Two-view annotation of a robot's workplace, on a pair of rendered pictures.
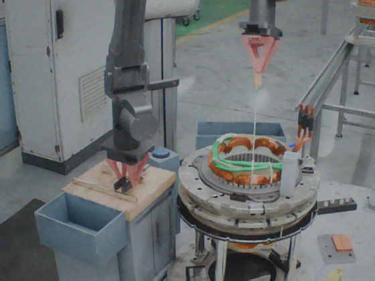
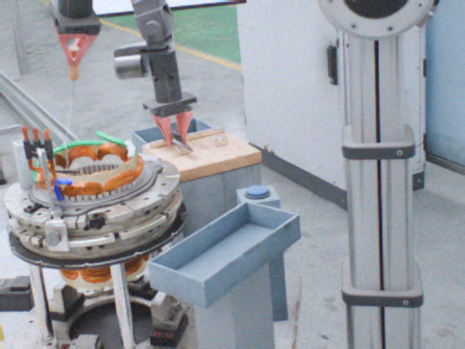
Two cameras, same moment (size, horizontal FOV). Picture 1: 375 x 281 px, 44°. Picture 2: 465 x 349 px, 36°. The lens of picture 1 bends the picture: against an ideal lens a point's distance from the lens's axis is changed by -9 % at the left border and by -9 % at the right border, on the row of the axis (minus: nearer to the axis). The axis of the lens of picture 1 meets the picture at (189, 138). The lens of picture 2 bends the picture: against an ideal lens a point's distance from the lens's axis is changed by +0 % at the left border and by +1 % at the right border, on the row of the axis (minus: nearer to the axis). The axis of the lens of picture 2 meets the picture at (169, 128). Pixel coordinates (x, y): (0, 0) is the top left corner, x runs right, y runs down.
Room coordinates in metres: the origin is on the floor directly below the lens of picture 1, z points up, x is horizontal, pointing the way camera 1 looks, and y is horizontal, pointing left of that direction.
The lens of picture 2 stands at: (1.94, -0.92, 1.57)
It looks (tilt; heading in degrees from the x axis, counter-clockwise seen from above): 18 degrees down; 133
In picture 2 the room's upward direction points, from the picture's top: 7 degrees counter-clockwise
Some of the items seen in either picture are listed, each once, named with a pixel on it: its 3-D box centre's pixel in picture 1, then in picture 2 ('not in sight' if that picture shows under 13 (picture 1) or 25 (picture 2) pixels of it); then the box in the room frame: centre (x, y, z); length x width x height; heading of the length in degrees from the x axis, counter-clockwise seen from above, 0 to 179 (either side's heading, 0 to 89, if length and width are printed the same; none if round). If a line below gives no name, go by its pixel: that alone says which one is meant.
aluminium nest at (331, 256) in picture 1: (336, 247); not in sight; (1.09, -0.41, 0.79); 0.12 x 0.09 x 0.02; 0
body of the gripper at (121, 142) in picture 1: (126, 136); (167, 91); (0.96, 0.13, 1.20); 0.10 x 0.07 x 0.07; 63
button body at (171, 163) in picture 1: (162, 195); (262, 254); (1.21, 0.08, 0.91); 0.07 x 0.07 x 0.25; 45
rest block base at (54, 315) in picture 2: not in sight; (64, 305); (0.87, -0.15, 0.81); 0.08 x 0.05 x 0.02; 109
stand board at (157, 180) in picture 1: (118, 185); (199, 153); (1.00, 0.16, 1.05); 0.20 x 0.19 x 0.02; 153
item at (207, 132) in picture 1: (238, 174); (233, 316); (1.30, -0.14, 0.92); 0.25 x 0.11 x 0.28; 89
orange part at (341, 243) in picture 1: (342, 243); not in sight; (1.10, -0.43, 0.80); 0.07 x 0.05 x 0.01; 0
